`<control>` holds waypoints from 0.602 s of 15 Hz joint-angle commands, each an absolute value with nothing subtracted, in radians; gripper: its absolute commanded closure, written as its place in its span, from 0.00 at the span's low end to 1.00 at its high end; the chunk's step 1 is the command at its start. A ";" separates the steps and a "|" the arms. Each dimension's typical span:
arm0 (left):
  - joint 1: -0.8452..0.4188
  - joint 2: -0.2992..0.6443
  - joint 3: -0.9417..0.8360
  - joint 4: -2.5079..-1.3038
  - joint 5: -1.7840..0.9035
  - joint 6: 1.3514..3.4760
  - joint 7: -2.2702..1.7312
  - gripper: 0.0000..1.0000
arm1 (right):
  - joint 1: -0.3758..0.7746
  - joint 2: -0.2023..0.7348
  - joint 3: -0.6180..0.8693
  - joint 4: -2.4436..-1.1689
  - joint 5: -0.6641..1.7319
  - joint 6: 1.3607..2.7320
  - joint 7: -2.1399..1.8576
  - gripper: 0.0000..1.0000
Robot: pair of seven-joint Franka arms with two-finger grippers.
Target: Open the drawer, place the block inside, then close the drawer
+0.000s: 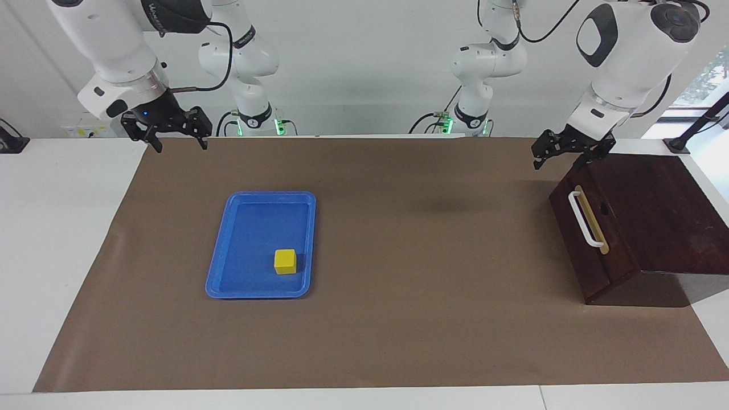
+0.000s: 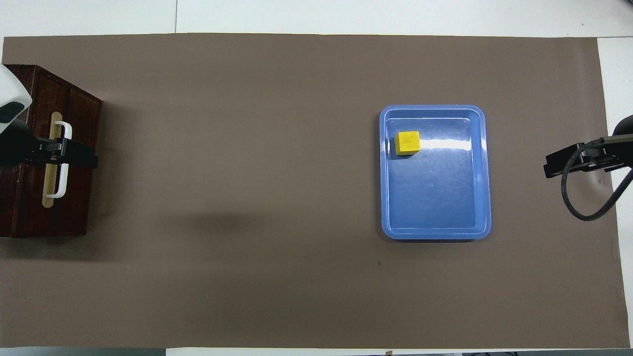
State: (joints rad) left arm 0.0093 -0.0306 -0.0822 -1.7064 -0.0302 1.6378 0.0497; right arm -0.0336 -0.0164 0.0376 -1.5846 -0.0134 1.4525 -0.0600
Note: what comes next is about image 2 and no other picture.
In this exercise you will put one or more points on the blue plastic tray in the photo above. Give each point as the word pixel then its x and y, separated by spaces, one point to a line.
pixel 435 198

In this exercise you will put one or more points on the wooden drawer with dark front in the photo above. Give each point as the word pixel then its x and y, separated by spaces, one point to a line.
pixel 79 198

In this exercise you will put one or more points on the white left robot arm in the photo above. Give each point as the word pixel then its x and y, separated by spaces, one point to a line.
pixel 12 89

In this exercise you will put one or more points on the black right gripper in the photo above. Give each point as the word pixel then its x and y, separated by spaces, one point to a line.
pixel 618 155

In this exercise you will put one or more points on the brown table mat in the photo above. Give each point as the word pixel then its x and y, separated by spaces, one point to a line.
pixel 247 148

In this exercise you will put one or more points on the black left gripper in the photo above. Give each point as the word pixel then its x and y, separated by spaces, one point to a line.
pixel 12 146

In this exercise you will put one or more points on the yellow block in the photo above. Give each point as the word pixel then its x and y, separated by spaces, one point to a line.
pixel 407 142

